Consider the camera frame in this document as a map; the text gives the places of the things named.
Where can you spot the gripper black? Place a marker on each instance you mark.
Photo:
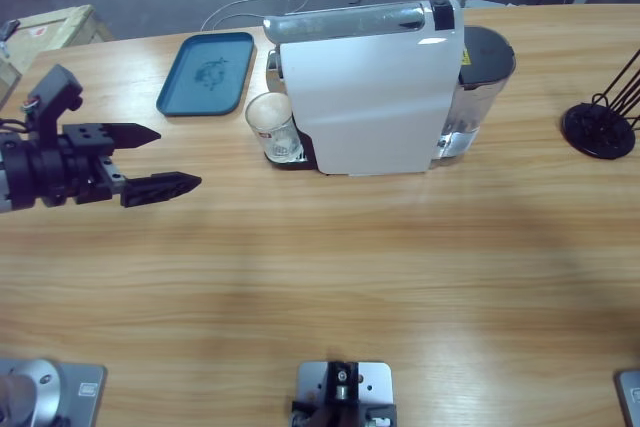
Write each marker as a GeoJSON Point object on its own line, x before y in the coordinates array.
{"type": "Point", "coordinates": [55, 172]}

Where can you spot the clear drinking glass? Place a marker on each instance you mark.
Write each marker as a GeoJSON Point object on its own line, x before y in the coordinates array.
{"type": "Point", "coordinates": [272, 117]}

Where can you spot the white capsule coffee machine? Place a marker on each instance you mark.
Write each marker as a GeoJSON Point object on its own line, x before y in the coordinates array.
{"type": "Point", "coordinates": [370, 97]}

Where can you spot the clear water tank black lid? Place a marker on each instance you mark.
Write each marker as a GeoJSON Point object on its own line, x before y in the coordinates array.
{"type": "Point", "coordinates": [485, 57]}

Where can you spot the teal plastic tray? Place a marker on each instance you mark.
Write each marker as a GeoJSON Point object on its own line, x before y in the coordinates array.
{"type": "Point", "coordinates": [205, 77]}

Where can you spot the drip tray with metal grille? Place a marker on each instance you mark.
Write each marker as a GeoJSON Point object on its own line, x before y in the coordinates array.
{"type": "Point", "coordinates": [290, 165]}

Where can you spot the wooden crate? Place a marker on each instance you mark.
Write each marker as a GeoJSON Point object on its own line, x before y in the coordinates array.
{"type": "Point", "coordinates": [55, 32]}

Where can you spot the small black clamp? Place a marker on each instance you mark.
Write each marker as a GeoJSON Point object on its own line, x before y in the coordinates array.
{"type": "Point", "coordinates": [9, 28]}

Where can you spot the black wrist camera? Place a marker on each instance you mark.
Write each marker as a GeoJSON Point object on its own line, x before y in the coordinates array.
{"type": "Point", "coordinates": [57, 89]}

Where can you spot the arm grey base plate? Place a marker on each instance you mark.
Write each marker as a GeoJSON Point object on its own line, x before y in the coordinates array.
{"type": "Point", "coordinates": [80, 387]}
{"type": "Point", "coordinates": [630, 397]}

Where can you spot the dark extrusion post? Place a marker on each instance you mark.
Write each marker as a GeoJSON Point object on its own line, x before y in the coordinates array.
{"type": "Point", "coordinates": [342, 387]}

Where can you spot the grey centre mount plate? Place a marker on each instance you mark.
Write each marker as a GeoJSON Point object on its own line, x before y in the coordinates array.
{"type": "Point", "coordinates": [377, 382]}

